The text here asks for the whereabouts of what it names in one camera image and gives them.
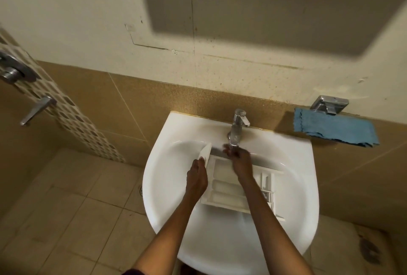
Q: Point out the person's left hand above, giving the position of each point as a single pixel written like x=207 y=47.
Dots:
x=197 y=181

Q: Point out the person's right hand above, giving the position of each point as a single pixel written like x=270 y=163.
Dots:
x=241 y=163

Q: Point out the white detergent drawer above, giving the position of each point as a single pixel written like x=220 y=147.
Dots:
x=227 y=185

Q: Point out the person's right forearm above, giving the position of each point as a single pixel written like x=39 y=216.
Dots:
x=273 y=230

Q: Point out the person's left forearm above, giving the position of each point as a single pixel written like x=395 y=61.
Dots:
x=162 y=240

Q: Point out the person's dark patterned left sleeve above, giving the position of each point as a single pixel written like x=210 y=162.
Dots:
x=133 y=272

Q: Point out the chrome sink faucet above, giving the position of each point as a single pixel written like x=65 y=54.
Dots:
x=238 y=130

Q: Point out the round metal floor drain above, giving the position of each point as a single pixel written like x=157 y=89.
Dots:
x=141 y=190

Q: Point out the white ceramic sink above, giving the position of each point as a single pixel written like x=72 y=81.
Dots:
x=222 y=240

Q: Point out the blue cloth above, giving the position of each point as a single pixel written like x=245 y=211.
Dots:
x=337 y=127

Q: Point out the chrome shower valve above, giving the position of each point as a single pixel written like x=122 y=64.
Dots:
x=12 y=71

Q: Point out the chrome wall holder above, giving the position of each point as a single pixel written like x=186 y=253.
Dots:
x=330 y=103

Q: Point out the chrome wall tap lever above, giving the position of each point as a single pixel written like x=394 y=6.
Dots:
x=36 y=109

